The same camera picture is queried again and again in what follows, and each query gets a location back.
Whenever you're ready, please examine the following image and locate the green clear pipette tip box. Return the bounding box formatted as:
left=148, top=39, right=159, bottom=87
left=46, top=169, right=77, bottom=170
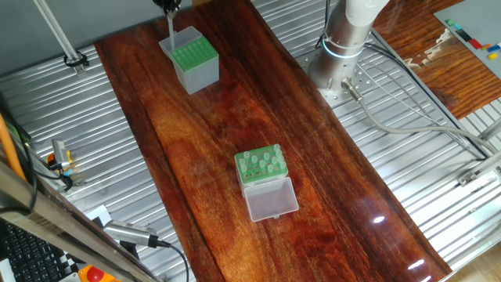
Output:
left=233, top=143, right=301, bottom=223
left=158, top=25, right=221, bottom=96

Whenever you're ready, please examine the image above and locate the yellow orange turtle toy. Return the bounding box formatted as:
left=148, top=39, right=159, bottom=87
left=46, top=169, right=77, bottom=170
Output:
left=45, top=150, right=74, bottom=177

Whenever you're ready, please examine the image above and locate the orange tube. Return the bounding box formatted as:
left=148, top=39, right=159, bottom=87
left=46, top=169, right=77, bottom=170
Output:
left=0, top=112, right=27, bottom=182

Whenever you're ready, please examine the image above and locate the glossy brown wooden board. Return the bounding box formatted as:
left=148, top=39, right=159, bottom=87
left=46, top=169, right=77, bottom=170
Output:
left=93, top=0, right=454, bottom=282

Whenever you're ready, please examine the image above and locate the orange emergency stop box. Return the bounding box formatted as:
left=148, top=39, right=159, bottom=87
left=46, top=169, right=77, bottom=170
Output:
left=77, top=264, right=123, bottom=282

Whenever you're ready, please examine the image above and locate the black keyboard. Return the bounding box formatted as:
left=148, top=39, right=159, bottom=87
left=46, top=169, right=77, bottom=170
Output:
left=0, top=221, right=74, bottom=282

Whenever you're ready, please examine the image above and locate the grey board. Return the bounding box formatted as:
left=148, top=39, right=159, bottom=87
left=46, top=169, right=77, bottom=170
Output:
left=433, top=0, right=501, bottom=80

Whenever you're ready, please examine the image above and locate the aluminium profile bar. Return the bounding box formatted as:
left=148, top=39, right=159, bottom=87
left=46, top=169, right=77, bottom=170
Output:
left=456, top=150, right=501, bottom=187
left=476, top=116, right=501, bottom=142

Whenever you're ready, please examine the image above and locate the aluminium post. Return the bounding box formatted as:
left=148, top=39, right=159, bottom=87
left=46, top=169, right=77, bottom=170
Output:
left=32, top=0, right=88, bottom=76

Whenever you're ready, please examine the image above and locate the black cable tie ring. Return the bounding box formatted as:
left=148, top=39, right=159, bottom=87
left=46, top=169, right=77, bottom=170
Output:
left=63, top=49, right=90, bottom=69

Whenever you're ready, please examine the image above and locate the grey cable with metal connector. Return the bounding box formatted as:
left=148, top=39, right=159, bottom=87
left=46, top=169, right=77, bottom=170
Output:
left=340, top=77, right=500, bottom=156

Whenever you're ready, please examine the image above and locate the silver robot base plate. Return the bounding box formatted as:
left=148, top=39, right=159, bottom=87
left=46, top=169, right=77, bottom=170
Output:
left=296, top=41, right=392, bottom=110

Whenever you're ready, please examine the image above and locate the silver camera on stand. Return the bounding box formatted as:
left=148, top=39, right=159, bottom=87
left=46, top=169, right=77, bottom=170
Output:
left=103, top=219, right=160, bottom=249

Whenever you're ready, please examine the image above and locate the shiny steel rail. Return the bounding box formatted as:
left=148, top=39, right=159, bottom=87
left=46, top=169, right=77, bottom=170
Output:
left=0, top=154, right=161, bottom=282

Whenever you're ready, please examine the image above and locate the black silver-camera cable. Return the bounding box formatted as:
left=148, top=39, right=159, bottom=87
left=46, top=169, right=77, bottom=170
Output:
left=155, top=239, right=191, bottom=282

